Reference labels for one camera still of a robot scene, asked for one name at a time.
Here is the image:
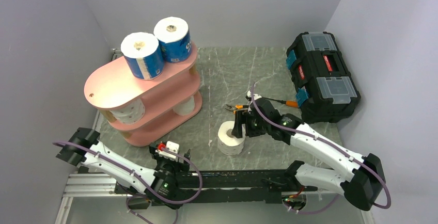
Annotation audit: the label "black plastic toolbox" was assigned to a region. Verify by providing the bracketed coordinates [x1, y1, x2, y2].
[286, 31, 361, 123]

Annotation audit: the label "purple cable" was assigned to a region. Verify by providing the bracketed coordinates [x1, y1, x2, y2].
[251, 82, 392, 215]
[52, 141, 203, 224]

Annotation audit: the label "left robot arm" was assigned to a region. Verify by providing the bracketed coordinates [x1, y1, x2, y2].
[54, 127, 193, 210]

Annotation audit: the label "blue roll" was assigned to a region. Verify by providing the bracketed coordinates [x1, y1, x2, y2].
[120, 32, 165, 80]
[153, 17, 192, 63]

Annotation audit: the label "floral paper roll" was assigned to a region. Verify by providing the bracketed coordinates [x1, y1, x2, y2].
[217, 121, 246, 156]
[110, 99, 145, 124]

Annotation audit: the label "white paper roll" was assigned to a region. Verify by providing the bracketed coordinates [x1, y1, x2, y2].
[173, 96, 195, 116]

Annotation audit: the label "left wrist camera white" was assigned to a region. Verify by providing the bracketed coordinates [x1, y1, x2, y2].
[156, 141, 180, 161]

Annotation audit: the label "blue roll front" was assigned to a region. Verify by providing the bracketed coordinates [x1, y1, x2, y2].
[153, 17, 192, 63]

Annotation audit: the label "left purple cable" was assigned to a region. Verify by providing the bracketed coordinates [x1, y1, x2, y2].
[52, 141, 203, 224]

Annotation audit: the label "orange handled screwdriver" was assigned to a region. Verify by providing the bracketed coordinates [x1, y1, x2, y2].
[267, 98, 299, 108]

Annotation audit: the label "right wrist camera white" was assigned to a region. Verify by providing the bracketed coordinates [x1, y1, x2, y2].
[245, 90, 263, 102]

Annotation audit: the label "pink three-tier shelf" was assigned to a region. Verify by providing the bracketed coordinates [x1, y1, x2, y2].
[84, 44, 202, 147]

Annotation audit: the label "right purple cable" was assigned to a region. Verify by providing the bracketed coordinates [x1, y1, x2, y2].
[251, 82, 392, 215]

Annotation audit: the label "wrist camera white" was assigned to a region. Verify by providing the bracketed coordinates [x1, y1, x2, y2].
[156, 141, 180, 161]
[245, 90, 263, 102]

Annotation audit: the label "orange handled pliers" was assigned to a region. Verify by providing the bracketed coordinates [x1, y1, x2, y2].
[224, 104, 248, 113]

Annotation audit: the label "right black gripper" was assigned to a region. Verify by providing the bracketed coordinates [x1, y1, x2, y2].
[231, 109, 270, 138]

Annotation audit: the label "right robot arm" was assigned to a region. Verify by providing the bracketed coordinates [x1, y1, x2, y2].
[231, 97, 391, 211]

